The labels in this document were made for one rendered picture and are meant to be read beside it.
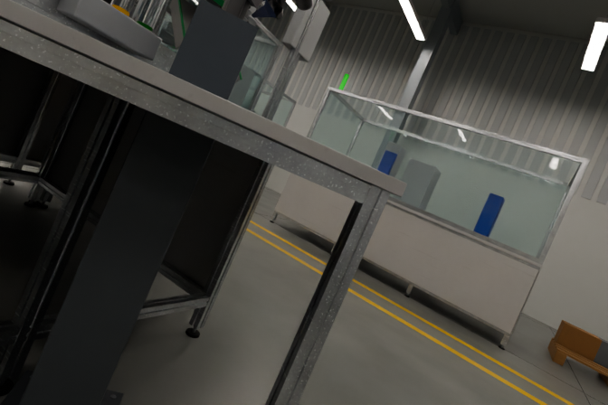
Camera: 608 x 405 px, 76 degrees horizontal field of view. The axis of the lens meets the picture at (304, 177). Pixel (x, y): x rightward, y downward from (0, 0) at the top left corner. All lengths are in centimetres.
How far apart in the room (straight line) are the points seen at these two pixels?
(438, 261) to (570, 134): 558
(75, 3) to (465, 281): 412
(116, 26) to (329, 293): 73
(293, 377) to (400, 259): 379
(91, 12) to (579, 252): 879
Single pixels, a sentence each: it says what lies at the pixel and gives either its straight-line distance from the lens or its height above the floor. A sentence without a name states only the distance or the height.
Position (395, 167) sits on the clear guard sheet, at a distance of 476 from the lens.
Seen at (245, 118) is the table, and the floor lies 84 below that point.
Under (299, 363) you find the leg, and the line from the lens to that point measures 86.
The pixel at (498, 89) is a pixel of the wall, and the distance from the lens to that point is 976.
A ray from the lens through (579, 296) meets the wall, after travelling 909.
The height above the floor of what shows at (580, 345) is 24.
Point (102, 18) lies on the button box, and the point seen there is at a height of 93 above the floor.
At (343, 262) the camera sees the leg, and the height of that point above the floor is 67.
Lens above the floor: 80
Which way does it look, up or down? 1 degrees down
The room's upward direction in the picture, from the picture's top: 24 degrees clockwise
